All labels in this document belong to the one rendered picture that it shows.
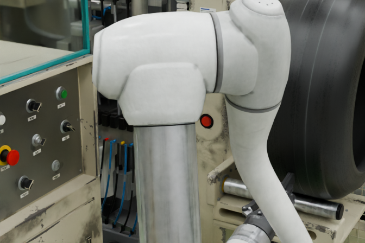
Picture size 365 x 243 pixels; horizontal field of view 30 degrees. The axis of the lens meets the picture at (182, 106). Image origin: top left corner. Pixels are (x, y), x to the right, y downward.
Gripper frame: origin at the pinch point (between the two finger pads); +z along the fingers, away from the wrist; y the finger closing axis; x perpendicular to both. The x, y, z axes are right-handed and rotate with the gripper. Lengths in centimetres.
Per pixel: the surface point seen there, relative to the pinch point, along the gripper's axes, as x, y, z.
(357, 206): 30.2, -8.3, 32.7
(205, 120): 0.1, 33.2, 20.4
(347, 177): 1.9, -12.2, 10.0
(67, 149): -1, 64, -6
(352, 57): -29.6, -11.9, 15.2
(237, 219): 22.2, 18.6, 6.6
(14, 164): -12, 60, -29
